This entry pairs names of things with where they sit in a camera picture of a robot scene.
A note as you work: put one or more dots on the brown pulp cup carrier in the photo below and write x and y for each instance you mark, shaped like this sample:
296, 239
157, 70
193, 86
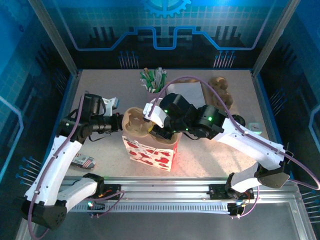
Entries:
135, 125

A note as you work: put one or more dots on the white red printed paper bag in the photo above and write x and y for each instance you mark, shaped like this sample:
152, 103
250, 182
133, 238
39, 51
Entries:
150, 155

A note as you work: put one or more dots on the black plastic cup lid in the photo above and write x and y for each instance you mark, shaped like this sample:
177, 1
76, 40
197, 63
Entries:
238, 119

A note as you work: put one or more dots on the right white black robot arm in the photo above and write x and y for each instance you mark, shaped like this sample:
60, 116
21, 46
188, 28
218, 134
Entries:
250, 142

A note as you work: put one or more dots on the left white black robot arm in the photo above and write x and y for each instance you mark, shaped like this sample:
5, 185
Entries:
57, 160

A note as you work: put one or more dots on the stack of white napkins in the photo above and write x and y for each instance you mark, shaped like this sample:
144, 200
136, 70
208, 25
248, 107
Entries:
187, 90
205, 92

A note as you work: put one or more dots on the striped printed snack packet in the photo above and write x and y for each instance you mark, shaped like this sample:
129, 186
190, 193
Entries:
85, 162

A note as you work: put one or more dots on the green white wrapped straw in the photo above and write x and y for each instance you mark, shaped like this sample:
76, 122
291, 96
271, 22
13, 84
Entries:
163, 77
143, 76
153, 77
158, 73

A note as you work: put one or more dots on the brown paper wrapped stirrer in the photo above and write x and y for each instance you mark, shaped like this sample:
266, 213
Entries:
146, 72

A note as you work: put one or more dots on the small teal alarm clock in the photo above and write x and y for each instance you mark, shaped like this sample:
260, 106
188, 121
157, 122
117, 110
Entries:
255, 128

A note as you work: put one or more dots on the small black circuit board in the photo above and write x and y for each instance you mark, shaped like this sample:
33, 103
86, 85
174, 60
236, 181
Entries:
236, 208
96, 206

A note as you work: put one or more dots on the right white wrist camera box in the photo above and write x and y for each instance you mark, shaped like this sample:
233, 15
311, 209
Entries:
156, 115

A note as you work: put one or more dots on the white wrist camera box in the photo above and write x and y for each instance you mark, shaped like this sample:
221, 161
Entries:
110, 105
156, 115

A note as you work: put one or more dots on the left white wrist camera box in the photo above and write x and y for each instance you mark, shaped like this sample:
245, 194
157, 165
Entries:
110, 105

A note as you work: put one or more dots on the aluminium rail frame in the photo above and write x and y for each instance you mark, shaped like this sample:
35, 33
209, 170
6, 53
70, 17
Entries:
162, 190

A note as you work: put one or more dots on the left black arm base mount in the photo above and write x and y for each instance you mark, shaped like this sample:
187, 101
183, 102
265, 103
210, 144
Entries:
113, 190

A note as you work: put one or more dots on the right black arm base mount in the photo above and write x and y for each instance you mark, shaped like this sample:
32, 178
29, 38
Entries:
217, 191

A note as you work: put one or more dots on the aluminium enclosure post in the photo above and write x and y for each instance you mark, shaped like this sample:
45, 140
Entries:
53, 32
273, 37

